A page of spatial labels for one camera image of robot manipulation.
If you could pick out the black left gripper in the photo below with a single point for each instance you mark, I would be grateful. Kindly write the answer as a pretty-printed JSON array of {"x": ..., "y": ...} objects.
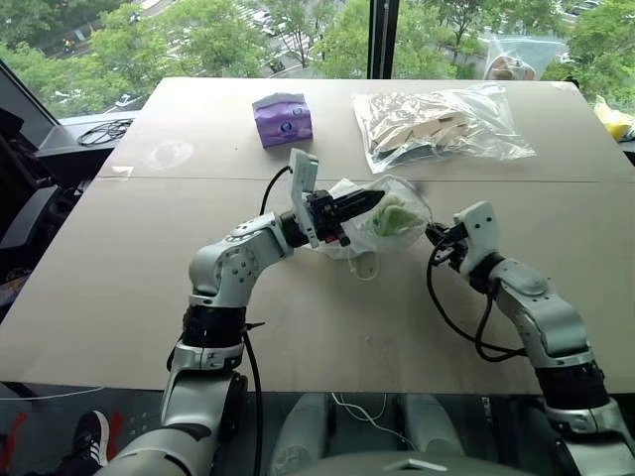
[{"x": 325, "y": 218}]

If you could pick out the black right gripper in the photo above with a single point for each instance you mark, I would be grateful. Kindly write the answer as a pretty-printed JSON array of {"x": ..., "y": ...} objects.
[{"x": 452, "y": 248}]

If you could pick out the light green towel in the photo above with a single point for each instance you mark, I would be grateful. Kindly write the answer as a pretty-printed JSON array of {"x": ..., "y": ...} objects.
[{"x": 394, "y": 220}]

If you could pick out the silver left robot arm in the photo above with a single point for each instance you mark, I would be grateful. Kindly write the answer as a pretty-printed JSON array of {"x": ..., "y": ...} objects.
[{"x": 223, "y": 268}]

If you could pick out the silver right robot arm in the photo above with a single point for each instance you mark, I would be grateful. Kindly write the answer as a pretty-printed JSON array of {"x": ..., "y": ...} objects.
[{"x": 541, "y": 317}]

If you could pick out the clear bag of cardboard pieces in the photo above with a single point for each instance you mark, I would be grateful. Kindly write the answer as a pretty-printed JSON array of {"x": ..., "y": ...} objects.
[{"x": 436, "y": 129}]

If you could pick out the purple tissue pack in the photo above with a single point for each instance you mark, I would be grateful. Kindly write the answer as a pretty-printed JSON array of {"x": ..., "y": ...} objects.
[{"x": 283, "y": 121}]

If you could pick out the grey rounded robot leg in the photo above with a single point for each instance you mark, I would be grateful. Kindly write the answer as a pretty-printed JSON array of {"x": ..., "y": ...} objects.
[
  {"x": 431, "y": 426},
  {"x": 302, "y": 431}
]

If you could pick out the yellow cloth item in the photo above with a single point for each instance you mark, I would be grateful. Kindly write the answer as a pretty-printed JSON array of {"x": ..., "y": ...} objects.
[{"x": 615, "y": 121}]

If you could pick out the grey robot torso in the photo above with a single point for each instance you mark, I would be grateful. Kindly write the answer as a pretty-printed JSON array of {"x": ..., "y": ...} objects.
[{"x": 392, "y": 463}]

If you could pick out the dark side ledge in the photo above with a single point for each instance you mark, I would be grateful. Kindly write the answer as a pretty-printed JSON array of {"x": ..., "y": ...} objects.
[{"x": 59, "y": 144}]

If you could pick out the black sneaker with white stripes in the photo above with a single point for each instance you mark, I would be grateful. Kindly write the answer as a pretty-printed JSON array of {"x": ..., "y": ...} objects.
[{"x": 91, "y": 436}]

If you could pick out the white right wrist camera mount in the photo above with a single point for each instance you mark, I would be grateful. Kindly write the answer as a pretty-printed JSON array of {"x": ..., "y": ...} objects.
[{"x": 476, "y": 228}]

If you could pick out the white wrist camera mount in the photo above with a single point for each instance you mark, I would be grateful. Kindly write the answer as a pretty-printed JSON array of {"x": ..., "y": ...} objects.
[
  {"x": 476, "y": 228},
  {"x": 303, "y": 191}
]

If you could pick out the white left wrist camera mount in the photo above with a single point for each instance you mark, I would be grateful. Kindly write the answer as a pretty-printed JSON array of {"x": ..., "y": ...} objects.
[{"x": 303, "y": 191}]

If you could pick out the black window frame post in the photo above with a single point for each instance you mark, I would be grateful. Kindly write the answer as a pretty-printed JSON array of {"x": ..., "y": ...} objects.
[{"x": 382, "y": 39}]

